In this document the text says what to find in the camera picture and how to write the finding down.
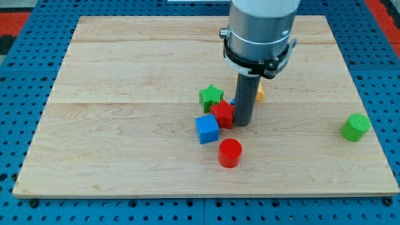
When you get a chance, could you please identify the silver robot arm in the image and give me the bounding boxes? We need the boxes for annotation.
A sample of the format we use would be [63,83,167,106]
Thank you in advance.
[219,0,300,79]

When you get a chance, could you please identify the blue cube block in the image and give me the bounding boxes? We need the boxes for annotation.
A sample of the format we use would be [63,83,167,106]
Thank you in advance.
[195,114,219,144]

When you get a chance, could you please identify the green star block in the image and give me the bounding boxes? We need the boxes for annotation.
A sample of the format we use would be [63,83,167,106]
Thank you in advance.
[199,84,224,113]

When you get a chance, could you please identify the red star block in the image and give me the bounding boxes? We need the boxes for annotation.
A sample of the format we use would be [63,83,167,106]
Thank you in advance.
[210,100,234,129]

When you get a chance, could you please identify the red cylinder block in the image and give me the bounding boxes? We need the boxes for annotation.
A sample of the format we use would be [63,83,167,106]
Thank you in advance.
[218,138,243,168]

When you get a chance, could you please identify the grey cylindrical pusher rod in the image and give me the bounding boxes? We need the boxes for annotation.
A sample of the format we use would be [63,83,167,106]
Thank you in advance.
[234,74,261,126]

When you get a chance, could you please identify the yellow block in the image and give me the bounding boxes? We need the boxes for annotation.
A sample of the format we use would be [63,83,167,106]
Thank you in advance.
[255,82,265,101]

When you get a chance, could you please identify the green cylinder block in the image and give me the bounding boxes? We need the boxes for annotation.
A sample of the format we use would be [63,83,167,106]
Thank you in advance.
[340,113,372,142]

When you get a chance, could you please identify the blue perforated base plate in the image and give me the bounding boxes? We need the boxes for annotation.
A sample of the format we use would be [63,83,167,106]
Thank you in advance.
[1,0,399,224]

